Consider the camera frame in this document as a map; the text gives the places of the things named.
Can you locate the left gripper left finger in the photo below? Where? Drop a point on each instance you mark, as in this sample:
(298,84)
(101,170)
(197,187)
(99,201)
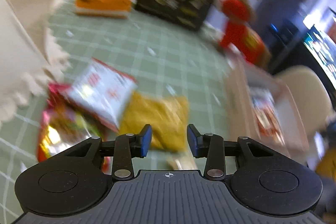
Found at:
(127,147)

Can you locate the red glossy snack packet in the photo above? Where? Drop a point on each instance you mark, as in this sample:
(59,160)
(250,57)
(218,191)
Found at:
(63,125)

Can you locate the cream canvas bag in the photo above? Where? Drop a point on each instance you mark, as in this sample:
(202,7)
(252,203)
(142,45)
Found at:
(30,54)

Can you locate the white red snack packet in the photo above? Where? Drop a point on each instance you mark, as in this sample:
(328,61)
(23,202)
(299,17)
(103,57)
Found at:
(102,92)

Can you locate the beige rice cracker packet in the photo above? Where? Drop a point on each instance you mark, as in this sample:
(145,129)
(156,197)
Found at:
(182,161)

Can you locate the pink open box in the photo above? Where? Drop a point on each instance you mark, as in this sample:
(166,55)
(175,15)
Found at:
(263,109)

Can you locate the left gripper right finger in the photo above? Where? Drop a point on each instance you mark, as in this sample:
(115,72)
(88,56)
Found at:
(209,146)

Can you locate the red plush horse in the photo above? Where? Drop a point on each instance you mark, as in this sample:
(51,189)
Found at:
(238,33)

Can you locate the beige chair right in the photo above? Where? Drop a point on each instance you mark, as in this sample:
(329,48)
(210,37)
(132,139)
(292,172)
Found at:
(310,96)

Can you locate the green checked tablecloth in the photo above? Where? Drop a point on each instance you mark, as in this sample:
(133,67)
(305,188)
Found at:
(165,60)

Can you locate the yellow snack packet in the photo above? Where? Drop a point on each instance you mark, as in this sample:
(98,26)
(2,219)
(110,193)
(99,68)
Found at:
(168,118)

